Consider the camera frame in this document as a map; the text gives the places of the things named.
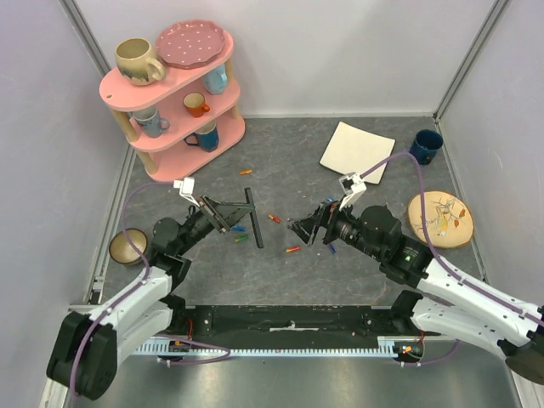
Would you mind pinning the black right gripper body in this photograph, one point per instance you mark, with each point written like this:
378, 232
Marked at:
324, 223

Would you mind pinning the white square plate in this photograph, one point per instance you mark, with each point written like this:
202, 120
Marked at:
352, 150

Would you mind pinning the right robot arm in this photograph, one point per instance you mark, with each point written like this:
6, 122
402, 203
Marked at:
441, 298

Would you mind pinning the grey blue mug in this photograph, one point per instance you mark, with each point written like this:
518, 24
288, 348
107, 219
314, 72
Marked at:
151, 121

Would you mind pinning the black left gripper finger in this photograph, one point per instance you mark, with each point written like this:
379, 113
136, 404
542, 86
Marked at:
231, 217
228, 205

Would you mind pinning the orange red battery upper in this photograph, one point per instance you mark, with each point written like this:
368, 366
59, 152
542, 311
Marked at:
274, 218

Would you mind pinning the slotted cable duct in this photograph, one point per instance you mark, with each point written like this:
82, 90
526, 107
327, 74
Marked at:
167, 348

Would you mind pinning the navy blue mug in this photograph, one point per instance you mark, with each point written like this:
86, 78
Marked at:
426, 145

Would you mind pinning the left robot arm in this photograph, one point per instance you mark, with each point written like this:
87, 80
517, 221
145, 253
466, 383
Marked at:
90, 347

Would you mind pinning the beige ceramic mug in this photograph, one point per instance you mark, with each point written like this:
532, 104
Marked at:
138, 61

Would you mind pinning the round wooden bird plate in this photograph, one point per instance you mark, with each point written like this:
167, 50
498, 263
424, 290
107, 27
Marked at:
449, 221

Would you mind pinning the brown ceramic bowl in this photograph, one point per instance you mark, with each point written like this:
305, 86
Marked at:
122, 252

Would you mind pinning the orange mug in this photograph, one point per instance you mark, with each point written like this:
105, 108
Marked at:
195, 104

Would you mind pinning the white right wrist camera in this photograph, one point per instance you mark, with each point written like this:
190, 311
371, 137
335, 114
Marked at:
353, 187

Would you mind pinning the pink three-tier shelf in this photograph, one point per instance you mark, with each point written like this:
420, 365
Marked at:
168, 157

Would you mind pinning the dark teal mug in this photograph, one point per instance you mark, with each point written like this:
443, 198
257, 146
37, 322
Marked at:
206, 137

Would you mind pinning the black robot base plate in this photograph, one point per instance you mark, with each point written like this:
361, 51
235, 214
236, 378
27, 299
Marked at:
290, 327

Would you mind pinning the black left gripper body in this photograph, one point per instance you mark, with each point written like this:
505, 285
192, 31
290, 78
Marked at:
216, 218

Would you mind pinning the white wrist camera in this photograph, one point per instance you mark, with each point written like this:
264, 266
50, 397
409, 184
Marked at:
185, 188
353, 187

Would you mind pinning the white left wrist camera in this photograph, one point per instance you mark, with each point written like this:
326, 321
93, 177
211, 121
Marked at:
185, 188

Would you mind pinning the pink dotted plate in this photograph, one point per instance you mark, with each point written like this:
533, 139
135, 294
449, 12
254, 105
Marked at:
190, 44

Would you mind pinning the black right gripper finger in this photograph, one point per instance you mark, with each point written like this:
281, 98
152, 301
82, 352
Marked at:
304, 229
310, 220

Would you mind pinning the black remote control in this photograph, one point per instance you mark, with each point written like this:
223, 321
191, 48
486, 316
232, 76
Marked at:
254, 218

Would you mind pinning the light blue mug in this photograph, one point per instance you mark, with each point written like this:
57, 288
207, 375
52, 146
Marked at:
216, 80

